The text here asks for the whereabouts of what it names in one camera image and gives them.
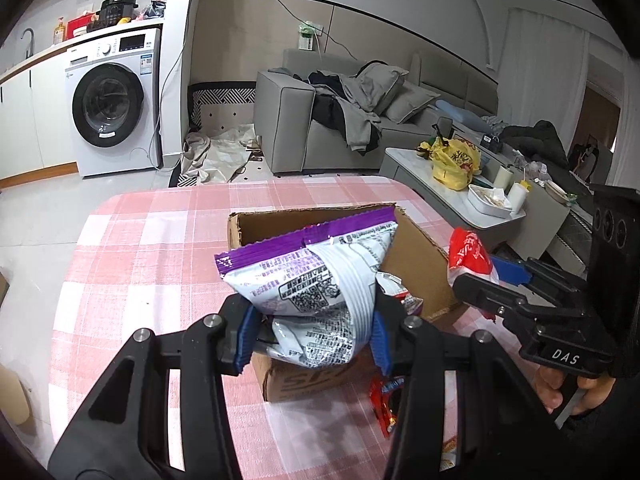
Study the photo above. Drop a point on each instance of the red and white snack packet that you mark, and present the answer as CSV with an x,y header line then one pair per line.
x,y
467,252

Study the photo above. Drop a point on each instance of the person's right hand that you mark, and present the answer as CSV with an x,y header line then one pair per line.
x,y
547,392

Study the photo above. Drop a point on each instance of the grey clothes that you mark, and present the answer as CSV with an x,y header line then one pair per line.
x,y
360,110

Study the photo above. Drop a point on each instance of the black pressure cooker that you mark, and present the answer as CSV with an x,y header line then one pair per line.
x,y
117,10

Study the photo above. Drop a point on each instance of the brown cardboard box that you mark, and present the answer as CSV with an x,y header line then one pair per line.
x,y
425,270

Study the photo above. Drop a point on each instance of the white kitchen base cabinet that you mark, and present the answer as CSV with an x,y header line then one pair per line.
x,y
30,120

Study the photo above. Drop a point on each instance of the silver and orange snack packet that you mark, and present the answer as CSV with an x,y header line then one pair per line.
x,y
450,455

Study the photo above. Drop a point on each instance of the white washing machine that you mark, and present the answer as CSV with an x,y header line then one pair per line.
x,y
110,105

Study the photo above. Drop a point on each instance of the person's right forearm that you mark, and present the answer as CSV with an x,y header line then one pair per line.
x,y
610,440

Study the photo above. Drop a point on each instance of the white cup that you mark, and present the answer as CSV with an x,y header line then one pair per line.
x,y
501,177

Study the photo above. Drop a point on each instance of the pink checkered tablecloth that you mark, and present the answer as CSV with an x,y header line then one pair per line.
x,y
150,260

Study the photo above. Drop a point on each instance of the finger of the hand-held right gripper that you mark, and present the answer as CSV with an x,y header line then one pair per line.
x,y
512,270
480,287

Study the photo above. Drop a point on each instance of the grey sofa pillow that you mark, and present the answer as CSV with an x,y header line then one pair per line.
x,y
412,102

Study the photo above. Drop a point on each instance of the purple and white snack packet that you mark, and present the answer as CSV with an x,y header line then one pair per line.
x,y
320,285

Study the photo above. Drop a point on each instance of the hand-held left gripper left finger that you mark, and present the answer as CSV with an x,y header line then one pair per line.
x,y
245,345

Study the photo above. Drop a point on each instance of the black jacket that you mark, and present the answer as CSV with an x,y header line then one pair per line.
x,y
537,140

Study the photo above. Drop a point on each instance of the wall socket with plug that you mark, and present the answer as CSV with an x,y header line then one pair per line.
x,y
307,37

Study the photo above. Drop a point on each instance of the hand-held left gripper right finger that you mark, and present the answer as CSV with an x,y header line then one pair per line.
x,y
382,350

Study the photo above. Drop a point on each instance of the red box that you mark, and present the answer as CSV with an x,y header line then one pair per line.
x,y
80,25

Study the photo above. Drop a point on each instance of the grey sofa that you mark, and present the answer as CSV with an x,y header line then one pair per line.
x,y
285,125

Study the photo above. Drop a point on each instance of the yellow plastic bag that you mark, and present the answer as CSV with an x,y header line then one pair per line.
x,y
455,162

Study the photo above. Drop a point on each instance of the beige rounded object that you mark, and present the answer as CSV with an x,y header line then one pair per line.
x,y
12,395

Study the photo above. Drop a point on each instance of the black kitchen faucet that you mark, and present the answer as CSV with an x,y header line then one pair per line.
x,y
31,42

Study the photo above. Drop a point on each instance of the crumpled white sheet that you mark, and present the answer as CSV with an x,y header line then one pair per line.
x,y
220,155

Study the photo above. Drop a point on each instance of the white bottle with yellow cap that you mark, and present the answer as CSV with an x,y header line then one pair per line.
x,y
517,197

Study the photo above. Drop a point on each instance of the white coffee table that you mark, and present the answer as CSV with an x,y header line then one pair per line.
x,y
405,165

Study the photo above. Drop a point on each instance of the white curtain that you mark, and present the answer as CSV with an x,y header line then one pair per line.
x,y
540,60

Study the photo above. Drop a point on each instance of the white bowl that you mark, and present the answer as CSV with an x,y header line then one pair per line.
x,y
487,205

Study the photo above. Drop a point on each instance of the light blue pillow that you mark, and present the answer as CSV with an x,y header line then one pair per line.
x,y
460,114

